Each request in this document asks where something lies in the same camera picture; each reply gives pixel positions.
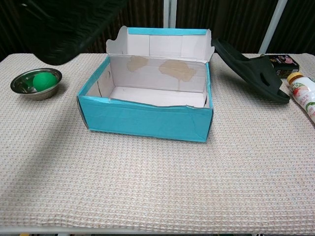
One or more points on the turquoise shoe box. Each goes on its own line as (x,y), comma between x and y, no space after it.
(147,123)

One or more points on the black slipper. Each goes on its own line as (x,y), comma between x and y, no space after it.
(253,71)
(66,32)

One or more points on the beige waffle tablecloth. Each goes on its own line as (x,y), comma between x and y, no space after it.
(73,172)

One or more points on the dark tin can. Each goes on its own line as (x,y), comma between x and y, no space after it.
(286,64)

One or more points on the green ball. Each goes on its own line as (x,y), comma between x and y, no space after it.
(44,81)

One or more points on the stainless steel bowl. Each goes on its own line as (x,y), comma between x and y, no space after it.
(27,92)

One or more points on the peach drink bottle yellow cap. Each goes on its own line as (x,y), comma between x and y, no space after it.
(304,94)

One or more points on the white upright frame post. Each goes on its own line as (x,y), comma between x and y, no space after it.
(169,13)

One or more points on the white slanted frame post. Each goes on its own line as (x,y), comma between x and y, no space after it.
(272,27)

